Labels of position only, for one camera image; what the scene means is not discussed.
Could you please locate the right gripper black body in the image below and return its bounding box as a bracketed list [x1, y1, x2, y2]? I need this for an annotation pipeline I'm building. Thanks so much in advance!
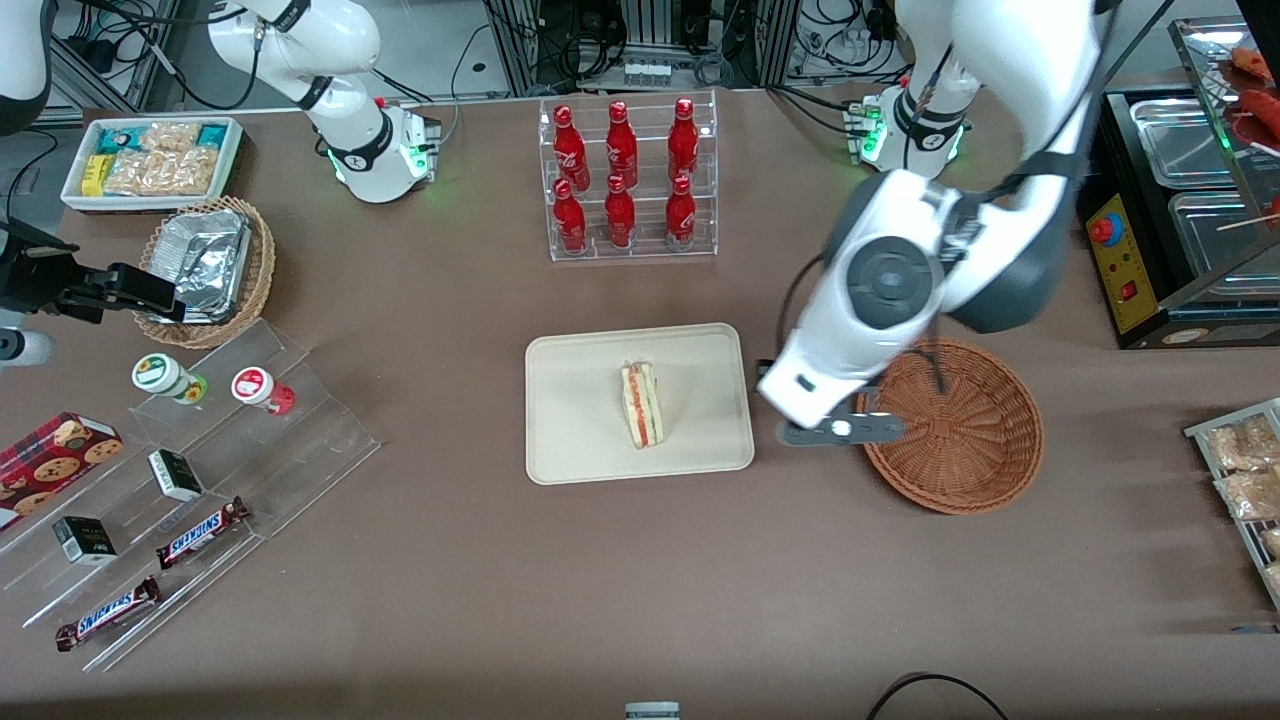
[0, 222, 83, 321]

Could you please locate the triangle sandwich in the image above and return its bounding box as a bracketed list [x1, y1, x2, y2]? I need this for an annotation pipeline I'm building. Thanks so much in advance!
[620, 361, 667, 450]

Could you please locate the light oval wicker basket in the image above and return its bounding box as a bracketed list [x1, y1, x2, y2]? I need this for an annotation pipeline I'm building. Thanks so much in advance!
[133, 196, 277, 350]

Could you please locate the brown round wicker basket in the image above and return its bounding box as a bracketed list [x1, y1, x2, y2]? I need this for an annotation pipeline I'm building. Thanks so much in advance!
[856, 338, 1045, 517]

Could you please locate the beige plastic tray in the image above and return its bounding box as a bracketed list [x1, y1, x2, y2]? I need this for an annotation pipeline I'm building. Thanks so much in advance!
[525, 322, 756, 486]

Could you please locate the silver foil container stack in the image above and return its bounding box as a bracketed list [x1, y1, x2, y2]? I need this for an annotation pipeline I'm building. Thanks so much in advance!
[150, 208, 252, 324]

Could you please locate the green lid jar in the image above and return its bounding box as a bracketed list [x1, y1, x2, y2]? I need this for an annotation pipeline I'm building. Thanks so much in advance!
[132, 353, 209, 405]

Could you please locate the white snack bin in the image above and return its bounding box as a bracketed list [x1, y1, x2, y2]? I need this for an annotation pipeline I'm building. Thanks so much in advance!
[60, 116, 244, 215]

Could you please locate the large rice cracker bag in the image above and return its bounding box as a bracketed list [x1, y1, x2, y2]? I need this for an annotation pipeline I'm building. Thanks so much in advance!
[104, 147, 222, 197]

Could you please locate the red lid jar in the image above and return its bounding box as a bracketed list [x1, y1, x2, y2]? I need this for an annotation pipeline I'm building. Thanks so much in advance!
[231, 367, 296, 416]

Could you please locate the small rice cracker bag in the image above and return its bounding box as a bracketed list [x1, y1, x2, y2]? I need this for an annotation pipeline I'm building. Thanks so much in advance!
[140, 122, 202, 152]

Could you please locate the clear acrylic bottle rack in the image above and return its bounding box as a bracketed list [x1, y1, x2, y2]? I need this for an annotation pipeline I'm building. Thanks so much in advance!
[538, 90, 719, 263]

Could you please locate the red plaid cookie box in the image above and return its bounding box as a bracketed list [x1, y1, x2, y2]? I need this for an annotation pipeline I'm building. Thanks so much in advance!
[0, 412, 125, 532]

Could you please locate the red cola bottle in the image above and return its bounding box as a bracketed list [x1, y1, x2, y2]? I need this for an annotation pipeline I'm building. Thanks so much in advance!
[553, 178, 588, 254]
[605, 174, 637, 249]
[665, 174, 697, 251]
[668, 97, 700, 184]
[553, 104, 591, 191]
[606, 100, 639, 189]

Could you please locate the small black box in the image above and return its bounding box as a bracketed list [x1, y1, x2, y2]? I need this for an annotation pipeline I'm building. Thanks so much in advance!
[52, 516, 118, 566]
[148, 449, 205, 502]

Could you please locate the clear acrylic step display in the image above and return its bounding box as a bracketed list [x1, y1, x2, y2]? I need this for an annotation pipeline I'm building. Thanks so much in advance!
[0, 318, 382, 673]

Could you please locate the Snickers chocolate bar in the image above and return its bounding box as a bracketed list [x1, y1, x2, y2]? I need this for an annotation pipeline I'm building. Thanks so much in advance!
[55, 577, 162, 652]
[155, 497, 251, 571]

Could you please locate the black food warmer yellow panel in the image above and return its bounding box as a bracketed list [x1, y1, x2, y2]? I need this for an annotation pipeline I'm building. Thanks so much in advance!
[1085, 15, 1280, 351]

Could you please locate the grey snack rack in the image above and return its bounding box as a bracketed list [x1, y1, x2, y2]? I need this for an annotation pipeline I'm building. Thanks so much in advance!
[1185, 398, 1280, 611]

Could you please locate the steel warmer pan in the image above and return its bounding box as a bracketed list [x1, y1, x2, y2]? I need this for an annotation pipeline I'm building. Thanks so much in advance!
[1130, 97, 1247, 191]
[1168, 190, 1280, 301]

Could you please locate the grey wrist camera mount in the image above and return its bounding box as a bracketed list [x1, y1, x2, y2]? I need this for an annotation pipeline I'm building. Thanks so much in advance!
[777, 410, 907, 447]

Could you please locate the black looped cable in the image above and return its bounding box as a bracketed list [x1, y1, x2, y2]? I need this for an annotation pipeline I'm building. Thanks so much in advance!
[865, 672, 1011, 720]

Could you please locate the aluminium frame rack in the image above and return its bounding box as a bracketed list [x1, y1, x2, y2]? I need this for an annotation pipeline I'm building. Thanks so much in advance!
[485, 0, 801, 96]

